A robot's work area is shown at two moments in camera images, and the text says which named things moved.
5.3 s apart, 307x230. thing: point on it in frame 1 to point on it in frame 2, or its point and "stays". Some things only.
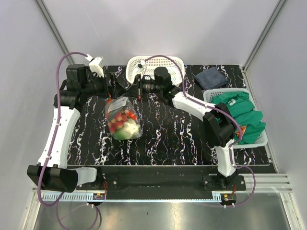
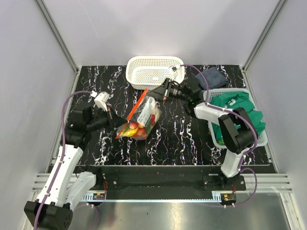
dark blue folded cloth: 211,78 stays
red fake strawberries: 115,120 to 141,133
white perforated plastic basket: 175,65 stays
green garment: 241,107 stays
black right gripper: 133,91 to 160,92
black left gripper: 116,89 to 117,120
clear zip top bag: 122,119 to 144,116
